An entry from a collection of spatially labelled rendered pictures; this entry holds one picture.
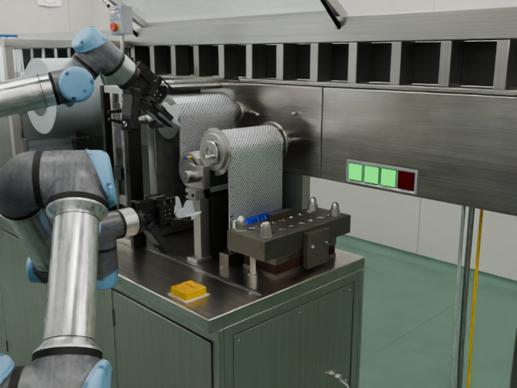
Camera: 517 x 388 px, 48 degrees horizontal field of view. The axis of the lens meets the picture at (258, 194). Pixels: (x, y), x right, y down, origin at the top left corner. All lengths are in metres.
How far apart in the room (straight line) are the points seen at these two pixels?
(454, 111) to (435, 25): 0.23
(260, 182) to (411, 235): 2.84
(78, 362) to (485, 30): 1.21
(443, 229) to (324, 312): 2.69
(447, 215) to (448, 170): 2.73
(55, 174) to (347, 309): 1.10
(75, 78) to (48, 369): 0.62
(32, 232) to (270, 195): 0.83
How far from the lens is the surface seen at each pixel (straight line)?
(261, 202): 1.86
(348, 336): 1.97
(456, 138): 1.64
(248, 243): 1.67
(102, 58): 1.49
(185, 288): 1.59
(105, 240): 1.49
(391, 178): 1.74
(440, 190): 1.68
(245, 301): 1.56
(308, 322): 1.77
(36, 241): 1.38
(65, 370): 1.02
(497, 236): 4.25
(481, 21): 1.61
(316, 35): 1.90
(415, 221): 4.52
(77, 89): 1.33
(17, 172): 1.19
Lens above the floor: 1.54
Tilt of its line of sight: 14 degrees down
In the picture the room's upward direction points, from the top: straight up
